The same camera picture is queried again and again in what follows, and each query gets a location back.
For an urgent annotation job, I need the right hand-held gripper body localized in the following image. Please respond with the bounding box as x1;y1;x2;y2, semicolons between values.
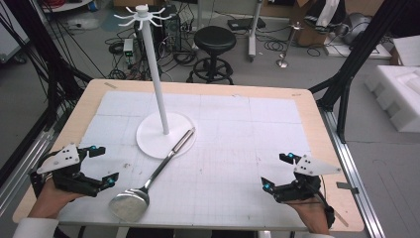
271;154;343;204

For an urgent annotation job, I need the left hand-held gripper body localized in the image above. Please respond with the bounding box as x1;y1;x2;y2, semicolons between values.
29;142;107;198

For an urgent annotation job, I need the metal spatula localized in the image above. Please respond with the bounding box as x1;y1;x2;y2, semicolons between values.
108;127;197;223

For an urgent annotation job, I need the white hook rack stand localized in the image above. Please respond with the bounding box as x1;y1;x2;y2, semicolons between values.
113;3;198;160

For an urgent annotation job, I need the person's left hand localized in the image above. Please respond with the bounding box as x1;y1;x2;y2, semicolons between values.
28;178;85;220

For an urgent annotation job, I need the person's right hand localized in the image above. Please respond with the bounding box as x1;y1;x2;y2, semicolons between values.
286;194;332;236

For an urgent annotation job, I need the white grid mat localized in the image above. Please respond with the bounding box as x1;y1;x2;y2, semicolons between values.
56;90;314;231

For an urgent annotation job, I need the small grey power box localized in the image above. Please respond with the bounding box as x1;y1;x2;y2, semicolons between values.
122;38;135;58

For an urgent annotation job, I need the thin metal stand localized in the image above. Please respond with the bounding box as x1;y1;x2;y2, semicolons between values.
275;21;305;69

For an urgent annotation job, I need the large white foam block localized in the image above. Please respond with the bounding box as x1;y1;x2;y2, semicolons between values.
364;63;420;134

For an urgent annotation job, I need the black computer tower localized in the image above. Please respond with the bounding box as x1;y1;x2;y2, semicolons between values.
134;4;179;53
163;14;183;54

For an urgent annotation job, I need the black round stool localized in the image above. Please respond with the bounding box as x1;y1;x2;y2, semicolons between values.
185;25;238;85

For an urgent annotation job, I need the flat black device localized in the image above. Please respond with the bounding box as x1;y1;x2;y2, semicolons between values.
227;17;267;32

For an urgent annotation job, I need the grey round appliance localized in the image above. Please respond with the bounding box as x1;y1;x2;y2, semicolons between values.
341;12;373;46

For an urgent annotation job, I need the striped black white cloth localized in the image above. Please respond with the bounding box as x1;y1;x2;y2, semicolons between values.
303;0;348;35

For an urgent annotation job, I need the white round table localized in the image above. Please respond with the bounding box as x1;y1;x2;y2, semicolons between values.
40;0;94;14

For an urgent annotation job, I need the open cardboard box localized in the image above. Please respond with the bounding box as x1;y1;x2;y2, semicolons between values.
112;0;157;8

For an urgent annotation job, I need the black wrist strap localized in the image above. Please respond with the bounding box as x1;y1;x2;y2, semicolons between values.
324;205;336;230

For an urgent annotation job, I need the aluminium rail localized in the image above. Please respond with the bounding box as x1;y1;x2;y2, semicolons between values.
317;107;386;238
0;128;56;217

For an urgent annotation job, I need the black frame strut with cables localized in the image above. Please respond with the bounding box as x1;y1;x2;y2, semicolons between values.
4;0;94;132

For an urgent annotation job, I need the tangle of black floor cables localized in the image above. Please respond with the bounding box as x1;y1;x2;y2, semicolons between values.
104;19;202;81

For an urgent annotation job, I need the white stand post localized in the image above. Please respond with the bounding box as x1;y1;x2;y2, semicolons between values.
247;0;264;62

